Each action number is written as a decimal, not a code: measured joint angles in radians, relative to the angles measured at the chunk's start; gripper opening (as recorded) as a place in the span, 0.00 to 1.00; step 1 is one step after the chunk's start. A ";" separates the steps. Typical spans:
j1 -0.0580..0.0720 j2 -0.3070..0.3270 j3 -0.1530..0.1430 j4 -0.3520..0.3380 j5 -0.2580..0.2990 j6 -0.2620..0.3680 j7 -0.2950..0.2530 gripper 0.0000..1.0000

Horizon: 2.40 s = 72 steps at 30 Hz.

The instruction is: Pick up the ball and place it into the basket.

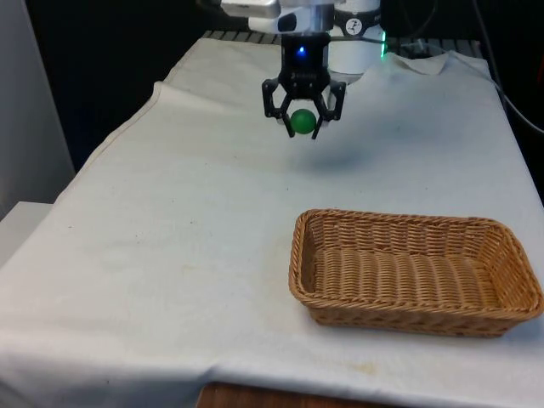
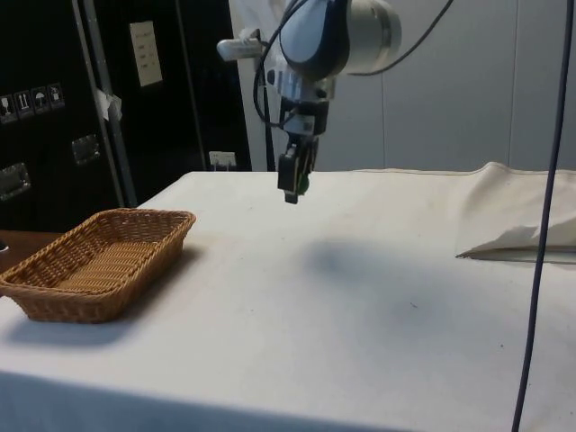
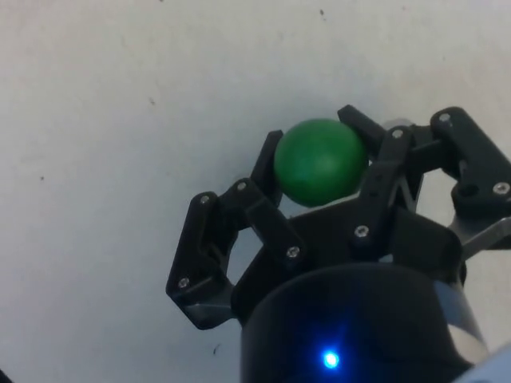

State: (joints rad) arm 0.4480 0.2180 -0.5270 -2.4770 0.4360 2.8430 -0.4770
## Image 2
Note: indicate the wicker basket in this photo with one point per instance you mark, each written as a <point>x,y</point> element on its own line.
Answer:
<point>101,265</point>

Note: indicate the pale lockers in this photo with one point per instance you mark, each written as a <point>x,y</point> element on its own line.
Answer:
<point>450,117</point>

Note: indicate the green ball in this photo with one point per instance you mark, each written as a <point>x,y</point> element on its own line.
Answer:
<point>304,183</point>

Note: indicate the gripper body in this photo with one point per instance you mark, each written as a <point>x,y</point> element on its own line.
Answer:
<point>315,118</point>

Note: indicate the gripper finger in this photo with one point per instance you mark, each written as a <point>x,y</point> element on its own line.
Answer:
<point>311,155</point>
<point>289,173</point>

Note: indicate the black cabinet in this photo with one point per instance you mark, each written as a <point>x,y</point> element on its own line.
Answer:
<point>45,148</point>

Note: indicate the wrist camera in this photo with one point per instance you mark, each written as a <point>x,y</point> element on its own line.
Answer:
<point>236,48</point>

